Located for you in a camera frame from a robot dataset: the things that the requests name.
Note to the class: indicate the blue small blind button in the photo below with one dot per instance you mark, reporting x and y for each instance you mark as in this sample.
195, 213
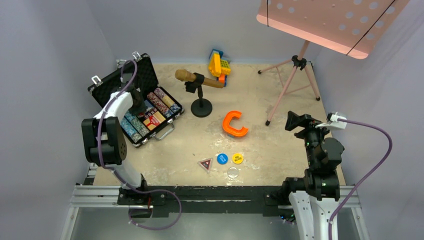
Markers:
222, 159

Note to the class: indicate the purple yellow chip row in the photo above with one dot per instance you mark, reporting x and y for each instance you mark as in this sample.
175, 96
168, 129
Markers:
166, 99

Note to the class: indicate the red texas card deck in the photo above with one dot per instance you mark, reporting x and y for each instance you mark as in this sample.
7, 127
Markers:
153, 119

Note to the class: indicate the red poker chip row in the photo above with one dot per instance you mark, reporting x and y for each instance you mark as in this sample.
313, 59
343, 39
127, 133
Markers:
164, 110

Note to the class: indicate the toy brick truck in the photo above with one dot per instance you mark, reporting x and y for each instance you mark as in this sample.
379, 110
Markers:
219, 66

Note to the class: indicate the pink music stand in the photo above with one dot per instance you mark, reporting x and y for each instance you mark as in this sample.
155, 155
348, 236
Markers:
349, 27

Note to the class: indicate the orange C-shaped track piece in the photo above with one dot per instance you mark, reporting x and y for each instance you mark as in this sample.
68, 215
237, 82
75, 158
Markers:
230, 128

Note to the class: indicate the blue card deck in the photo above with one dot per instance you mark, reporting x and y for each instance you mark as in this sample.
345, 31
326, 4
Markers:
148, 105

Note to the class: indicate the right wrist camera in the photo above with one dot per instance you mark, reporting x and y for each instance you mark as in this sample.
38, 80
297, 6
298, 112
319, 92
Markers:
334, 121

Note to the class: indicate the black microphone stand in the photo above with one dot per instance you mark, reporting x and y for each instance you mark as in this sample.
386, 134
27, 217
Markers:
201, 107

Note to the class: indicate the yellow big blind button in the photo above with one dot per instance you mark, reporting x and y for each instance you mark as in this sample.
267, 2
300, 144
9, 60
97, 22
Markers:
237, 158

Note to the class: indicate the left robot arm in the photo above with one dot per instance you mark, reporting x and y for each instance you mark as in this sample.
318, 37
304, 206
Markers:
103, 137

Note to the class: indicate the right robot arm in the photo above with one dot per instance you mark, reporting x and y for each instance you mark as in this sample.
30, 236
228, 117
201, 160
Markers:
315, 196

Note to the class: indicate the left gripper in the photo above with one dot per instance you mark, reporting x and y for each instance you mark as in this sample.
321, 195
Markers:
141, 109

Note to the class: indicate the gold microphone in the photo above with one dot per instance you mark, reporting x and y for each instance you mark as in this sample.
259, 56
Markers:
186, 76

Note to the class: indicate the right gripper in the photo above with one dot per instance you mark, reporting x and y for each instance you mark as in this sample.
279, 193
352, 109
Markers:
306, 120

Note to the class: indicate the black poker chip case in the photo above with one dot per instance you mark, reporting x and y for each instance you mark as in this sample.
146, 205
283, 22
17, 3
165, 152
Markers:
154, 110

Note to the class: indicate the clear round button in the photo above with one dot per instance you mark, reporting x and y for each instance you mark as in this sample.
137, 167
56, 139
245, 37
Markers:
233, 172

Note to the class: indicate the triangular dealer button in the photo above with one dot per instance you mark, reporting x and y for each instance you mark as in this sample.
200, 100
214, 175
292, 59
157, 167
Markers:
205, 164

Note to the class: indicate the black aluminium base frame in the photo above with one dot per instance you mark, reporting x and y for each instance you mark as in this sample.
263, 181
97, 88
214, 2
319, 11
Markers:
265, 200

